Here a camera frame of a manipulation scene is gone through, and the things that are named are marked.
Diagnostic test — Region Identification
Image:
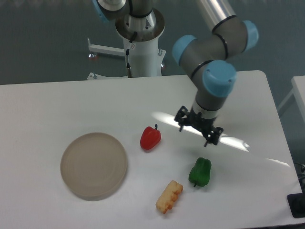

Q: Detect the black cable on pedestal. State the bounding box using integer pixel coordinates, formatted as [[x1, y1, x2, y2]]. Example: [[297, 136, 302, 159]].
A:
[[125, 31, 138, 78]]

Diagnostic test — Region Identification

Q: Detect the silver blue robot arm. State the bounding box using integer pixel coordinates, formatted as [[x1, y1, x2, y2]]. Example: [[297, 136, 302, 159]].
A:
[[93, 0, 259, 145]]

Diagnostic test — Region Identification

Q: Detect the green bell pepper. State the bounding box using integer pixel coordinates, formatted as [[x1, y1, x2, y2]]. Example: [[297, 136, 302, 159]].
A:
[[188, 157, 212, 187]]

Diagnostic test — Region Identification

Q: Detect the orange waffle toy food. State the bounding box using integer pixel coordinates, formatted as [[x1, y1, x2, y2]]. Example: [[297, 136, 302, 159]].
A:
[[155, 180, 183, 214]]

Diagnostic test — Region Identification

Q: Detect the black device at table edge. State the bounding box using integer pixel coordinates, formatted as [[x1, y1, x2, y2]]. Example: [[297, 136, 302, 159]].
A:
[[287, 193, 305, 219]]

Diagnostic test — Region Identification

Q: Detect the red bell pepper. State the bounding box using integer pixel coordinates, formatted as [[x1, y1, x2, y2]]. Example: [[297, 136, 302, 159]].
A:
[[140, 124, 162, 151]]

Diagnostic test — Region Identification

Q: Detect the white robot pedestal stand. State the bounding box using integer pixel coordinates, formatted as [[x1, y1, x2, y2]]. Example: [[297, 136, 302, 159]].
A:
[[87, 8, 166, 78]]

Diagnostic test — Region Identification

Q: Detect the beige round plate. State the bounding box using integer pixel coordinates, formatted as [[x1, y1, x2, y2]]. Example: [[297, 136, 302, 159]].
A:
[[60, 133, 128, 201]]

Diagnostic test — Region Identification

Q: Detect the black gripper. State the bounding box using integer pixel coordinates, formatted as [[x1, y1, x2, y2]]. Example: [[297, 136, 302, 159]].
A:
[[174, 106, 224, 146]]

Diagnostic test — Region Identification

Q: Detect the white side table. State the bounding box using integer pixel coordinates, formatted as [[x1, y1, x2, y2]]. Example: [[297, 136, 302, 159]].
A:
[[277, 75, 305, 115]]

